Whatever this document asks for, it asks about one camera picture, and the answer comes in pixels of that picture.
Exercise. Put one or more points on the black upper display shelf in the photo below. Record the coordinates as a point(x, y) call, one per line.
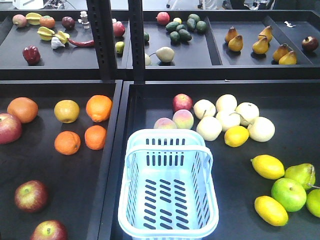
point(236, 45)

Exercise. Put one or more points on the small orange front right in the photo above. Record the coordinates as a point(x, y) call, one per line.
point(95, 137)

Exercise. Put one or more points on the yellow lemon middle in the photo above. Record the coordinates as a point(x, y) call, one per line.
point(267, 166)

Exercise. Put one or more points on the yellow lemon by pears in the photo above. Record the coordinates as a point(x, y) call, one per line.
point(236, 136)

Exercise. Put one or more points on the light blue plastic basket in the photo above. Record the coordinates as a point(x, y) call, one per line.
point(167, 190)

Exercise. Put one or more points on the large orange centre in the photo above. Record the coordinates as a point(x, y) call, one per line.
point(25, 109)

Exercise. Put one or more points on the pink red apple centre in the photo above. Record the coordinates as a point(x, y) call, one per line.
point(10, 128)

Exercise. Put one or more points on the yellow lemon front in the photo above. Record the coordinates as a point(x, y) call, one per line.
point(271, 211)

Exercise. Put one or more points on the green yellow pear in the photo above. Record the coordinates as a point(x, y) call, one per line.
point(304, 173)

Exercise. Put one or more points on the large orange right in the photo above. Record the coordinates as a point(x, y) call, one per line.
point(98, 108)

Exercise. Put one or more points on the yellow orange round fruit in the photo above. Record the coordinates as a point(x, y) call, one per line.
point(66, 111)

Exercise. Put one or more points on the red chili pepper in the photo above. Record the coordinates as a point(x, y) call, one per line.
point(89, 43)

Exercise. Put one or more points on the red yellow apple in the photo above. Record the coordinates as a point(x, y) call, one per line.
point(50, 230)
point(31, 196)

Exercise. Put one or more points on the small orange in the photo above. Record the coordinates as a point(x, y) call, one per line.
point(67, 143)
point(95, 137)

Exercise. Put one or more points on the black right produce table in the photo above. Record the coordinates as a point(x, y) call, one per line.
point(294, 108)

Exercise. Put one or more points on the red yellow apple middle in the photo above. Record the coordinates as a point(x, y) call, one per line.
point(31, 196)

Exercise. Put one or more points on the large orange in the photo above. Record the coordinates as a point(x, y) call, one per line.
point(98, 108)
point(25, 109)

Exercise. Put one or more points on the black wooden left produce table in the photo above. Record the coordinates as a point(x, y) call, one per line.
point(76, 183)

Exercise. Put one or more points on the green apple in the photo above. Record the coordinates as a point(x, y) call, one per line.
point(289, 193)

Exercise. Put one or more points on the small orange front left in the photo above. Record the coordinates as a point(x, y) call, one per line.
point(67, 143)

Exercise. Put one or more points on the red yellow apple front right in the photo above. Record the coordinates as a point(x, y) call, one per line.
point(50, 230)

